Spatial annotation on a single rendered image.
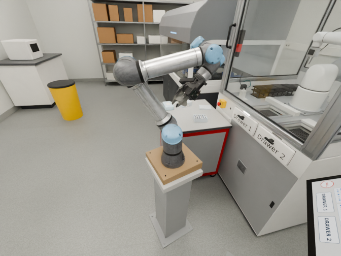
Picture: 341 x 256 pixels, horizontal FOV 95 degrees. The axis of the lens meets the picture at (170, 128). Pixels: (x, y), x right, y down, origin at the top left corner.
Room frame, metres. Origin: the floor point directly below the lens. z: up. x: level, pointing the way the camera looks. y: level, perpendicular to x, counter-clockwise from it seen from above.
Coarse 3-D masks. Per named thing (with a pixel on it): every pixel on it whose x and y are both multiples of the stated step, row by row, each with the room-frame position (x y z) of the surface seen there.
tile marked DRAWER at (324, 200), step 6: (324, 192) 0.37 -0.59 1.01; (330, 192) 0.36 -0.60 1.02; (318, 198) 0.35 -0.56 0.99; (324, 198) 0.34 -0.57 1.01; (330, 198) 0.34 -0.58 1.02; (318, 204) 0.33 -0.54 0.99; (324, 204) 0.32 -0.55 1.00; (330, 204) 0.31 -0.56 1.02; (318, 210) 0.31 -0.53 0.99; (324, 210) 0.30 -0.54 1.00; (330, 210) 0.29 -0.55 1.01
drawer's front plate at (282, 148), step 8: (264, 128) 0.93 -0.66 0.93; (256, 136) 0.95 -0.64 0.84; (264, 136) 0.89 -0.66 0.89; (272, 136) 0.83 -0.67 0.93; (264, 144) 0.86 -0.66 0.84; (280, 144) 0.77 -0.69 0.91; (272, 152) 0.79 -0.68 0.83; (280, 152) 0.74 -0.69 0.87; (288, 152) 0.70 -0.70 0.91; (280, 160) 0.72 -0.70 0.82; (288, 160) 0.68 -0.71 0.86
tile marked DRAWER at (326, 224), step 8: (320, 216) 0.28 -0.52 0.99; (328, 216) 0.28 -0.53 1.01; (320, 224) 0.26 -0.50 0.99; (328, 224) 0.25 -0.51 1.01; (336, 224) 0.25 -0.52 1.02; (320, 232) 0.24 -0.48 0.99; (328, 232) 0.23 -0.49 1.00; (336, 232) 0.22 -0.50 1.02; (320, 240) 0.21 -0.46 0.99; (328, 240) 0.21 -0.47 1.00; (336, 240) 0.20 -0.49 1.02
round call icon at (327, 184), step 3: (327, 180) 0.41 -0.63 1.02; (330, 180) 0.41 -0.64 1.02; (333, 180) 0.40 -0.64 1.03; (321, 183) 0.41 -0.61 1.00; (324, 183) 0.41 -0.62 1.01; (327, 183) 0.40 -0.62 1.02; (330, 183) 0.40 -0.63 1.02; (333, 183) 0.39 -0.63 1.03; (321, 186) 0.40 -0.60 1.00; (324, 186) 0.39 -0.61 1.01; (327, 186) 0.39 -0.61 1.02; (330, 186) 0.38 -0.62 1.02; (333, 186) 0.38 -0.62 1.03
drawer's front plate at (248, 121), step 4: (236, 108) 1.24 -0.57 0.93; (236, 112) 1.22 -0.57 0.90; (240, 112) 1.18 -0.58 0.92; (232, 116) 1.26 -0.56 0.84; (236, 116) 1.21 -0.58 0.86; (244, 116) 1.12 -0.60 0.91; (248, 116) 1.10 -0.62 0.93; (236, 120) 1.19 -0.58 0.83; (240, 120) 1.15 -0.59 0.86; (244, 120) 1.11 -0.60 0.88; (248, 120) 1.07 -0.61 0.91; (252, 120) 1.03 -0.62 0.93; (240, 124) 1.14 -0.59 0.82; (248, 124) 1.06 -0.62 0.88; (252, 124) 1.02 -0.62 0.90; (256, 124) 0.99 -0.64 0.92; (244, 128) 1.08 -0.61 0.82; (248, 128) 1.04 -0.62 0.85; (252, 128) 1.01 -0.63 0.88; (256, 128) 0.99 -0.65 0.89; (248, 132) 1.03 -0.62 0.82; (252, 132) 0.99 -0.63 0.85
